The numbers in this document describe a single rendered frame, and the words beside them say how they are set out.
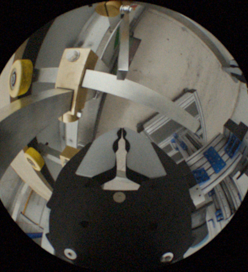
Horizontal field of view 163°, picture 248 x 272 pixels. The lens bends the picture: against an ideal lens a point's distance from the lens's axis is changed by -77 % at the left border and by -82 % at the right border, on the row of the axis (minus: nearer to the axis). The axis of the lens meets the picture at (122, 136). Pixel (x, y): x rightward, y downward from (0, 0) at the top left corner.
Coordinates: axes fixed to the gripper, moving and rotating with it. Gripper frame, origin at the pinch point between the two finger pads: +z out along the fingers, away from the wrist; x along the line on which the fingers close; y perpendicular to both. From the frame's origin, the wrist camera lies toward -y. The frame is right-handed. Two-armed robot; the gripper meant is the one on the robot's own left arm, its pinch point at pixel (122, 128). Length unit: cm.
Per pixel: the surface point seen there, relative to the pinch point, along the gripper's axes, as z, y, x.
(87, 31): 26.5, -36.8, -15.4
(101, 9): 3.5, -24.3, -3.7
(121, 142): 90, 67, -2
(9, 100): -1.1, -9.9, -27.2
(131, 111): 90, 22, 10
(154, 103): 3.5, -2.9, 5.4
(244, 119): 50, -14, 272
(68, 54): 1.1, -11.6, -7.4
